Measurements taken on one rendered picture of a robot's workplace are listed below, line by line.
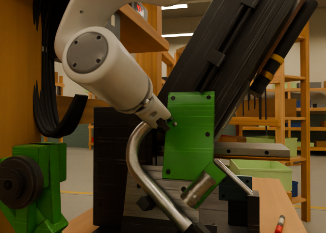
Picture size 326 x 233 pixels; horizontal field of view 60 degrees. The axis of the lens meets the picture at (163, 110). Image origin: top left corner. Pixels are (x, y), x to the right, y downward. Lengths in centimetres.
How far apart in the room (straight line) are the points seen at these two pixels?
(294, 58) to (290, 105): 655
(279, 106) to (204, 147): 264
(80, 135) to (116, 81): 1060
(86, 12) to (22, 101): 27
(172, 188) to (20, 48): 45
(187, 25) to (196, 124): 959
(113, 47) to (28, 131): 35
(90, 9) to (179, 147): 36
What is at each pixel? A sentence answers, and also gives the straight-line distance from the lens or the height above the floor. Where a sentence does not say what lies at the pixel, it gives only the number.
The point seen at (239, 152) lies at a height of 112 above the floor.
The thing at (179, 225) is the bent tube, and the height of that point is 99.
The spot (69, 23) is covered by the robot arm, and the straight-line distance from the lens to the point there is 47.
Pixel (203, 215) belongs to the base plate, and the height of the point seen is 90.
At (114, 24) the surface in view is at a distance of 81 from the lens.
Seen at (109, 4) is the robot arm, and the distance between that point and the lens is 47.
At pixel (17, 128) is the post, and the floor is 119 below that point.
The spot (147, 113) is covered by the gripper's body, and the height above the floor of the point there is 122.
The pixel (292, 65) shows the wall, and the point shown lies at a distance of 1002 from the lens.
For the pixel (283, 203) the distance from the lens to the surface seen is 115.
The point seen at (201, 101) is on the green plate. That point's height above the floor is 125.
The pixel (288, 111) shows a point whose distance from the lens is 356.
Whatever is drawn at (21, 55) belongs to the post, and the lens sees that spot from 66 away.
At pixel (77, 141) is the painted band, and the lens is 1106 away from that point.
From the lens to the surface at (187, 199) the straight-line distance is 61.
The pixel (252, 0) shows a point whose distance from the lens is 70.
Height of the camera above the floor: 122
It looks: 1 degrees up
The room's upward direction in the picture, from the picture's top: straight up
